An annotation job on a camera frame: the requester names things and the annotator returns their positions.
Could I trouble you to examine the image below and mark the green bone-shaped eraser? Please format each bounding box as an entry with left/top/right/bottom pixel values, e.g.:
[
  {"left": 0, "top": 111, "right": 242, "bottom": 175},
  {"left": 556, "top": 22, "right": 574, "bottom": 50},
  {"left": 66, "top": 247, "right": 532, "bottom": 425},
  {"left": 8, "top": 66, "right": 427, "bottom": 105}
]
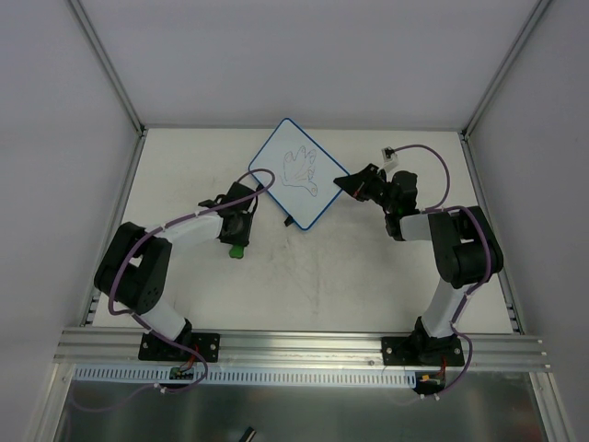
[{"left": 229, "top": 245, "right": 246, "bottom": 260}]

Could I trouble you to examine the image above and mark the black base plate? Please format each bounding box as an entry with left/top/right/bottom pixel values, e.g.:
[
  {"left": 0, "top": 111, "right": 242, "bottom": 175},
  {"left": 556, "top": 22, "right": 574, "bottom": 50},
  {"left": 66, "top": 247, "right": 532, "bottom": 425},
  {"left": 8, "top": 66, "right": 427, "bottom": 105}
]
[
  {"left": 380, "top": 335, "right": 465, "bottom": 367},
  {"left": 138, "top": 331, "right": 221, "bottom": 363}
]

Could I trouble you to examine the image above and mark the blue-framed whiteboard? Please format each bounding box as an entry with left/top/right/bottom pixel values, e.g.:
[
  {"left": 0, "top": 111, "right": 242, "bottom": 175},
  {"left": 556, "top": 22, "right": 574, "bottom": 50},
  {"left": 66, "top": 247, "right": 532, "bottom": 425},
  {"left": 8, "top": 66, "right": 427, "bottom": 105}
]
[{"left": 248, "top": 118, "right": 349, "bottom": 231}]

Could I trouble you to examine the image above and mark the white slotted cable duct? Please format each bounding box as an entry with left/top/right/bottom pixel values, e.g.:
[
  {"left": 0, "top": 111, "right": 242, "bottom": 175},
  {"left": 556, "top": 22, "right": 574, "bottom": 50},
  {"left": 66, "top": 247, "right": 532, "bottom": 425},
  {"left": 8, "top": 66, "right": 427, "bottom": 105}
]
[{"left": 72, "top": 364, "right": 417, "bottom": 389}]

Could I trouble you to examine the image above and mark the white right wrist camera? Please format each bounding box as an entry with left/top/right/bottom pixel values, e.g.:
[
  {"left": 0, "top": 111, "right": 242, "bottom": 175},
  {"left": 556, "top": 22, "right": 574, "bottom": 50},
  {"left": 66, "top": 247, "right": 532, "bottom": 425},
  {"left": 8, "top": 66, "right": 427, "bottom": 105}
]
[{"left": 381, "top": 146, "right": 399, "bottom": 173}]

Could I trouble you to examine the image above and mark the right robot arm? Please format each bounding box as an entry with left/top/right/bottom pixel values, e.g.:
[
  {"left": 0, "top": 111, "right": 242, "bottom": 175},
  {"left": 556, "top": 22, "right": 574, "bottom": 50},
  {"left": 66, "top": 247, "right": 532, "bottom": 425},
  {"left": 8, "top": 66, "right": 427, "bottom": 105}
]
[{"left": 333, "top": 164, "right": 503, "bottom": 365}]

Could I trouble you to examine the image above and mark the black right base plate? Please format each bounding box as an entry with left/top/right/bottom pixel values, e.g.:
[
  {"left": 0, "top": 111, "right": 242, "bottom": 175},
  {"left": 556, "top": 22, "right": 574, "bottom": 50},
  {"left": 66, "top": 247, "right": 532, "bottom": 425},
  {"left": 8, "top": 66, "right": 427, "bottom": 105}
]
[{"left": 380, "top": 335, "right": 465, "bottom": 367}]

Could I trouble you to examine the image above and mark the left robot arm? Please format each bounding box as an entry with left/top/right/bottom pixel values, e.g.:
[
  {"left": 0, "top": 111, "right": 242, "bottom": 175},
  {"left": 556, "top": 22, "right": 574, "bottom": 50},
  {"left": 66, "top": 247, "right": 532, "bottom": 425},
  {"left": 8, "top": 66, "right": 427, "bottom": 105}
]
[{"left": 94, "top": 182, "right": 259, "bottom": 359}]

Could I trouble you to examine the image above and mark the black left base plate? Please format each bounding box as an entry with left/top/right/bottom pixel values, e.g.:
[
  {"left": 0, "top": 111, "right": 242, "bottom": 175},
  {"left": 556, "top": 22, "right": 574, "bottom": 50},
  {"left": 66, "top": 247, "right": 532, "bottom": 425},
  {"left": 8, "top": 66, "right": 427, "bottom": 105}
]
[{"left": 138, "top": 331, "right": 221, "bottom": 363}]

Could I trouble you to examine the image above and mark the aluminium mounting rail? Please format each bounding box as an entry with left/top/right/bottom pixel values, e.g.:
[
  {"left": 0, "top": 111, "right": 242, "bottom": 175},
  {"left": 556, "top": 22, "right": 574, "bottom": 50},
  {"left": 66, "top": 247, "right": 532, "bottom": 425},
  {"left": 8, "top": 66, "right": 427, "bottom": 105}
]
[{"left": 52, "top": 327, "right": 552, "bottom": 372}]

